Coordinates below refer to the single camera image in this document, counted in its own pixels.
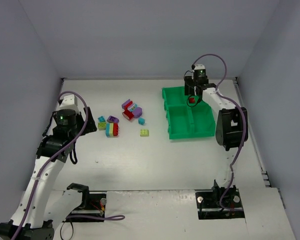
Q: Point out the lime green small lego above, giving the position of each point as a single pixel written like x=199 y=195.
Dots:
x=102 y=126

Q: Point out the small red lego cube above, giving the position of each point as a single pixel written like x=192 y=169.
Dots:
x=192 y=100

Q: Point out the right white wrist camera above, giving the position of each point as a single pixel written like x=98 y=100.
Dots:
x=198 y=67

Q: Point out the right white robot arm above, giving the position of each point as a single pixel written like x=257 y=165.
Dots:
x=231 y=127

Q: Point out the teal small lego brick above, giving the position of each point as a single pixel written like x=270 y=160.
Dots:
x=101 y=119

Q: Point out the teal yellow red lego stack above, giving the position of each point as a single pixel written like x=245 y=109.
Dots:
x=112 y=130

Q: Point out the purple lego with red brick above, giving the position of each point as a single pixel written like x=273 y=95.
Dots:
x=126 y=104

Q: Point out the small teal lego cube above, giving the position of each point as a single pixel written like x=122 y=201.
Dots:
x=141 y=121

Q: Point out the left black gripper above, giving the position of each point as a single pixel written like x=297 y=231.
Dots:
x=89 y=122

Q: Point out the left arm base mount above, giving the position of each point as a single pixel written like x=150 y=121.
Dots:
x=92 y=212

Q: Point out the purple sloped lego brick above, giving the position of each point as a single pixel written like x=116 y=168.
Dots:
x=112 y=119

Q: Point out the red white printed lego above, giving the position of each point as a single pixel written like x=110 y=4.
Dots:
x=127 y=114

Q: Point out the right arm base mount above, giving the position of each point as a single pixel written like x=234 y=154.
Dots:
x=209 y=207

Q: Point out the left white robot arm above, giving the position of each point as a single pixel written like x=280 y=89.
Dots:
x=32 y=220

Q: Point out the green divided sorting tray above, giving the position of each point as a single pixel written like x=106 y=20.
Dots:
x=186 y=120

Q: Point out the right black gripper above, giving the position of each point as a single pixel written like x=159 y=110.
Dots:
x=192 y=89

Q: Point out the teal printed purple lego stack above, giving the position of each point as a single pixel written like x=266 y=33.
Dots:
x=135 y=110

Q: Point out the lime green lego brick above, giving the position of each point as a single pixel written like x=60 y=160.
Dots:
x=144 y=133

